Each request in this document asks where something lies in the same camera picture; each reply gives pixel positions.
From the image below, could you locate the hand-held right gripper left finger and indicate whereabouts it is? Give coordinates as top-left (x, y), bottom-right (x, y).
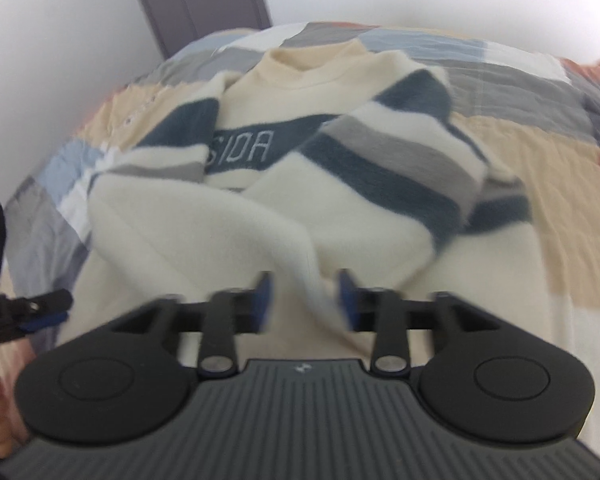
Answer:
top-left (107, 271), bottom-right (275, 378)

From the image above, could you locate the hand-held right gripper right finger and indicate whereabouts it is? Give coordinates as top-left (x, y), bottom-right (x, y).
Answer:
top-left (335, 269), bottom-right (501, 377)

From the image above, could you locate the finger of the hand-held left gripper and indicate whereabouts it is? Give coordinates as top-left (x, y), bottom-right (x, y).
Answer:
top-left (0, 288), bottom-right (74, 347)

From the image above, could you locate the cream striped sweater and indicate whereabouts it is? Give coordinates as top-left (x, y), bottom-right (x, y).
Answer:
top-left (60, 40), bottom-right (553, 361)

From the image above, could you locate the checked patchwork quilt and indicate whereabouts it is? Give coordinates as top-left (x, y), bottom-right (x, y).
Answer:
top-left (2, 20), bottom-right (600, 453)

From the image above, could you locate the grey door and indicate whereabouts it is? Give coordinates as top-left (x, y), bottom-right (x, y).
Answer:
top-left (125, 0), bottom-right (273, 61)

